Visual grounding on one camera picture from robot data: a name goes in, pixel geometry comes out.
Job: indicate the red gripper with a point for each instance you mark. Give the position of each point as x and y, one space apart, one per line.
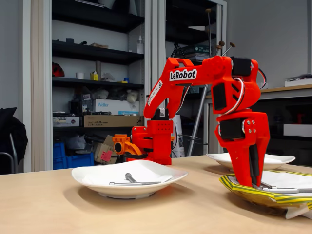
240 144

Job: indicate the red robot arm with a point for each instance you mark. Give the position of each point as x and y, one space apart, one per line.
207 73

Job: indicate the white square ceramic plate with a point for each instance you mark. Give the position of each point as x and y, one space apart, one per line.
97 188
217 158

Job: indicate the yellow green striped paper plate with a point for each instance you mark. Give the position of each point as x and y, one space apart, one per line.
243 191

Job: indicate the white cardboard box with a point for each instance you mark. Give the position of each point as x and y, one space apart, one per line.
299 130

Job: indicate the metal coat stand wooden knobs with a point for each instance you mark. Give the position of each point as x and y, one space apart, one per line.
195 129

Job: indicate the grey sideboard with wooden top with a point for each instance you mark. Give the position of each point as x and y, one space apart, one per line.
297 93

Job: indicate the stack of papers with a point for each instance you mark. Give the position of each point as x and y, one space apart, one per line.
195 56

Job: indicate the green flat box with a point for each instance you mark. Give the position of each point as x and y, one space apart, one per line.
200 49

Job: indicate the black flexible tripod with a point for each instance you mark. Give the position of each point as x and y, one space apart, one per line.
176 50

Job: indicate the orange table clamp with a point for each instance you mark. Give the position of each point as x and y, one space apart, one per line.
121 140

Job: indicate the grey metal shelving cabinet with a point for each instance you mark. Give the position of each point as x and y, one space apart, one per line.
222 24
39 97

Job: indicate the white stuffed bag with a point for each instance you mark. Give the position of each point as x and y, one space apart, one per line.
132 96

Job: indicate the white Weller box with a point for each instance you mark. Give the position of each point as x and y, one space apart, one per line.
117 106

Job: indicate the small blue object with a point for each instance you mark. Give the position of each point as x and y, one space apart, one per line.
126 80

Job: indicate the long brown cardboard box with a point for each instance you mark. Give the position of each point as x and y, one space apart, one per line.
109 121

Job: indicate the cardboard box with pink sticker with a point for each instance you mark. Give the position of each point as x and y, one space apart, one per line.
100 148

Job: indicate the white plastic bottle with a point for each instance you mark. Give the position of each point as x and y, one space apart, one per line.
140 47

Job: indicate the crumpled white paper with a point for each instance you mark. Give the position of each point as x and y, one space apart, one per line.
107 77

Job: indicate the low blue plastic crate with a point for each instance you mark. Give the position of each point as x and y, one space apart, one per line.
80 161

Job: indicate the small yellow box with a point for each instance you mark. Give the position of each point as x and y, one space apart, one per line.
93 76

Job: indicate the brown cardboard tube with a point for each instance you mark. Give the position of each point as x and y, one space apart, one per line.
98 66

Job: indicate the wooden block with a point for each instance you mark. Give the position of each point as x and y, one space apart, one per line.
98 45

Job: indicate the white cup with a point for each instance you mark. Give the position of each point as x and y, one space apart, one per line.
80 75

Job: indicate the white printed box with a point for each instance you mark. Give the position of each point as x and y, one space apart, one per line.
65 122

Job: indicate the tall blue plastic crate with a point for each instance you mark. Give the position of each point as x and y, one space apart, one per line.
59 151

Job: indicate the red black helmet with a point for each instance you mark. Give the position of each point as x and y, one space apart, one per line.
57 70

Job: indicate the dark grey small box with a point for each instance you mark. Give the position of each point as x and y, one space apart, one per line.
69 40

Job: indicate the grey metal chair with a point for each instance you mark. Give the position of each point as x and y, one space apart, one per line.
13 146

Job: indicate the black jacket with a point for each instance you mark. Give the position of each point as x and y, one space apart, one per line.
12 131

